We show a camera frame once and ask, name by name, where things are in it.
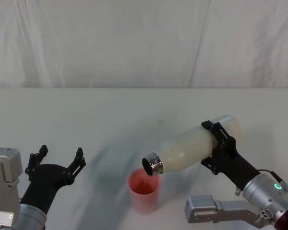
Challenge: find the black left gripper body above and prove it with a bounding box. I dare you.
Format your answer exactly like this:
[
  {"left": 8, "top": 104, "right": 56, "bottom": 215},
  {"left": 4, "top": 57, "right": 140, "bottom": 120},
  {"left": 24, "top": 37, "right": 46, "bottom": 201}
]
[{"left": 20, "top": 163, "right": 74, "bottom": 215}]

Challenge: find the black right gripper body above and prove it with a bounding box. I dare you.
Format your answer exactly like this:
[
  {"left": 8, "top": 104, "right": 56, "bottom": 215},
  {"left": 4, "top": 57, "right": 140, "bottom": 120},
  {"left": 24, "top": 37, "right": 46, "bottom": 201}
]
[{"left": 210, "top": 140, "right": 259, "bottom": 190}]

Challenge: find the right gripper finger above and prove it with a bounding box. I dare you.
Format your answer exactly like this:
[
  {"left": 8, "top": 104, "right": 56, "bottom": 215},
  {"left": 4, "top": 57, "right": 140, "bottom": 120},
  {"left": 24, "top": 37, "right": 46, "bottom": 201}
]
[
  {"left": 201, "top": 120, "right": 236, "bottom": 152},
  {"left": 201, "top": 155, "right": 222, "bottom": 176}
]

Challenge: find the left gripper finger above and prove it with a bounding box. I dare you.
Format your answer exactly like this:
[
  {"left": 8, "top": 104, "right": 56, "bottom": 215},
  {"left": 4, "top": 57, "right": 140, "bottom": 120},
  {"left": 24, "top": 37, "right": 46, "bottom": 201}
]
[
  {"left": 24, "top": 144, "right": 49, "bottom": 181},
  {"left": 62, "top": 147, "right": 87, "bottom": 186}
]

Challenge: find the cream vacuum bottle steel neck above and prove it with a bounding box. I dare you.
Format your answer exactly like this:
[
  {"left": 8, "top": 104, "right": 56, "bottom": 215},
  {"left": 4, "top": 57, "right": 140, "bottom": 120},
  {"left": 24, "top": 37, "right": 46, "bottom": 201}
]
[{"left": 142, "top": 115, "right": 244, "bottom": 177}]

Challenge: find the white table cloth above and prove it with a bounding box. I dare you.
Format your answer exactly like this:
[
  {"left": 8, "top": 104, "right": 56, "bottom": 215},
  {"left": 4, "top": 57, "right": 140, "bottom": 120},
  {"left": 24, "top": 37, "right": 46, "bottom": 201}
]
[{"left": 0, "top": 87, "right": 288, "bottom": 230}]

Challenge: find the pink cup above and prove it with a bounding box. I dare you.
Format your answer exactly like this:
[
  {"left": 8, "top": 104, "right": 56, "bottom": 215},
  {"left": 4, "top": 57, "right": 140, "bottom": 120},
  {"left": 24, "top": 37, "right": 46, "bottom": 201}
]
[{"left": 126, "top": 167, "right": 162, "bottom": 215}]

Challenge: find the white curtain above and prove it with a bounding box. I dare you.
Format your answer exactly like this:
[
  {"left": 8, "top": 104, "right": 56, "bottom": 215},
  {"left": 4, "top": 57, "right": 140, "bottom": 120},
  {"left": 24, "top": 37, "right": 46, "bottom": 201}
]
[{"left": 0, "top": 0, "right": 288, "bottom": 90}]

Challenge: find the thin dark cable silver plug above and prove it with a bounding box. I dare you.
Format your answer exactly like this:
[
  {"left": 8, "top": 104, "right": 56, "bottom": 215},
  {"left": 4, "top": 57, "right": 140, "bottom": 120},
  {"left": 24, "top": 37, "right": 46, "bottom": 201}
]
[{"left": 256, "top": 169, "right": 288, "bottom": 192}]

